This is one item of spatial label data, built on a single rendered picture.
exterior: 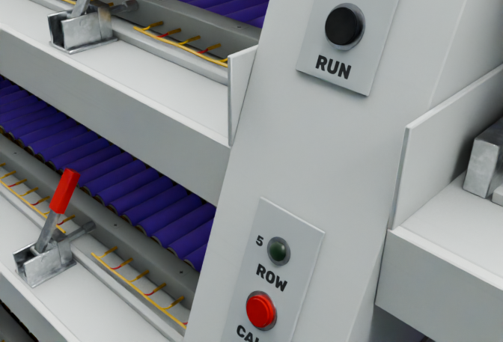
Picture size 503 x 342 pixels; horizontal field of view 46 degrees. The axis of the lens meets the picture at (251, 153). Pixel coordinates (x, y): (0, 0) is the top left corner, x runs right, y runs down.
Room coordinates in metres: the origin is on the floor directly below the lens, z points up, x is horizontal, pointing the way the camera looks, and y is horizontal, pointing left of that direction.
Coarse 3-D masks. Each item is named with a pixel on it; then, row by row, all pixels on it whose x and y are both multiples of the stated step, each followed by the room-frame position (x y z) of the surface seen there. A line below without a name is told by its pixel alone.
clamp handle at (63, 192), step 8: (72, 168) 0.44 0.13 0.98; (64, 176) 0.43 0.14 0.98; (72, 176) 0.43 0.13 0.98; (64, 184) 0.43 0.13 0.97; (72, 184) 0.43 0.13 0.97; (56, 192) 0.43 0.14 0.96; (64, 192) 0.42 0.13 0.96; (72, 192) 0.43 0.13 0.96; (56, 200) 0.42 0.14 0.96; (64, 200) 0.42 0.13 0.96; (56, 208) 0.42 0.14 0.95; (64, 208) 0.42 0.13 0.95; (48, 216) 0.42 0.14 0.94; (56, 216) 0.42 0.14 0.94; (48, 224) 0.42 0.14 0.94; (56, 224) 0.42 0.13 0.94; (48, 232) 0.42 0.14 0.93; (40, 240) 0.42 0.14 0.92; (48, 240) 0.42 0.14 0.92; (40, 248) 0.41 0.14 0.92; (48, 248) 0.42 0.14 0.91
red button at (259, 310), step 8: (256, 296) 0.26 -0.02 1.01; (248, 304) 0.26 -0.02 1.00; (256, 304) 0.26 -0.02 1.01; (264, 304) 0.26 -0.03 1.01; (248, 312) 0.26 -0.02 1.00; (256, 312) 0.26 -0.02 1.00; (264, 312) 0.26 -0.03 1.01; (272, 312) 0.26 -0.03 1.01; (256, 320) 0.26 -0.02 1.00; (264, 320) 0.26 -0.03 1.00
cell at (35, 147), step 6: (78, 126) 0.61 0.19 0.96; (84, 126) 0.61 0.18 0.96; (60, 132) 0.60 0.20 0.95; (66, 132) 0.60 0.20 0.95; (72, 132) 0.60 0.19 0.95; (78, 132) 0.60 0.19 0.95; (84, 132) 0.61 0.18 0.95; (48, 138) 0.58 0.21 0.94; (54, 138) 0.59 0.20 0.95; (60, 138) 0.59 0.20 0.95; (66, 138) 0.59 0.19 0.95; (30, 144) 0.57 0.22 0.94; (36, 144) 0.57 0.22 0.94; (42, 144) 0.57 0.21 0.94; (48, 144) 0.58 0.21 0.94; (54, 144) 0.58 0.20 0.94; (36, 150) 0.57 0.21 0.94
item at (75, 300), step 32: (32, 192) 0.52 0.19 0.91; (0, 224) 0.47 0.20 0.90; (32, 224) 0.48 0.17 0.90; (64, 224) 0.48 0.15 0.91; (0, 256) 0.43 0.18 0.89; (0, 288) 0.43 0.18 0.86; (64, 288) 0.40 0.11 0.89; (96, 288) 0.41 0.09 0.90; (128, 288) 0.41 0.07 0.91; (32, 320) 0.40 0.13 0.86; (64, 320) 0.37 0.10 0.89; (96, 320) 0.38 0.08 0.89; (128, 320) 0.38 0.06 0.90
